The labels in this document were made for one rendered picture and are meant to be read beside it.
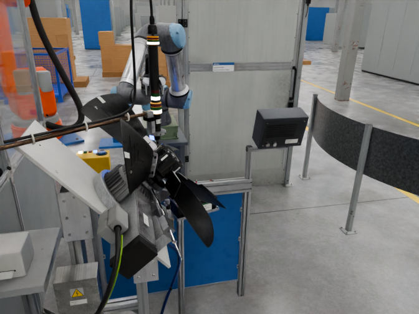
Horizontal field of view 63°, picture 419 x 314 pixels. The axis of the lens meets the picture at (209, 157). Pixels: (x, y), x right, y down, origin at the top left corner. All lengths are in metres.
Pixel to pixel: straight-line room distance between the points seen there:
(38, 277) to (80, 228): 0.21
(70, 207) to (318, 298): 1.78
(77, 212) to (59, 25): 8.13
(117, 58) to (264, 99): 7.60
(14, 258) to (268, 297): 1.63
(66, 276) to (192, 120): 2.20
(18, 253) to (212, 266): 1.24
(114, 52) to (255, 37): 7.62
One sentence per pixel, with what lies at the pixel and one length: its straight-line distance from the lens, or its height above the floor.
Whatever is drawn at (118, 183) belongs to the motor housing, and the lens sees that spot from 1.30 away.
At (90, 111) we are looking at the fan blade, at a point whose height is 1.39.
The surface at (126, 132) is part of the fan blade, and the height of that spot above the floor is 1.40.
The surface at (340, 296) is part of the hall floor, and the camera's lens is 2.62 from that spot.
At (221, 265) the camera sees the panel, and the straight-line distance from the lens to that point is 2.28.
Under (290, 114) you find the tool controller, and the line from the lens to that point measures 1.90.
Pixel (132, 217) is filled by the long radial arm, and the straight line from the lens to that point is 1.13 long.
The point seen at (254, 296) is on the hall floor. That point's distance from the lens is 2.48.
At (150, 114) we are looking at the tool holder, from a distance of 1.33.
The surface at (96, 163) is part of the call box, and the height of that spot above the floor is 1.04.
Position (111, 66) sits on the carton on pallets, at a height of 0.27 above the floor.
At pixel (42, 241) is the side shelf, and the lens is 1.60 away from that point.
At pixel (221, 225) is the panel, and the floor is 0.56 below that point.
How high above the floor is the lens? 1.72
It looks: 23 degrees down
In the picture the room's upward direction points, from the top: 1 degrees clockwise
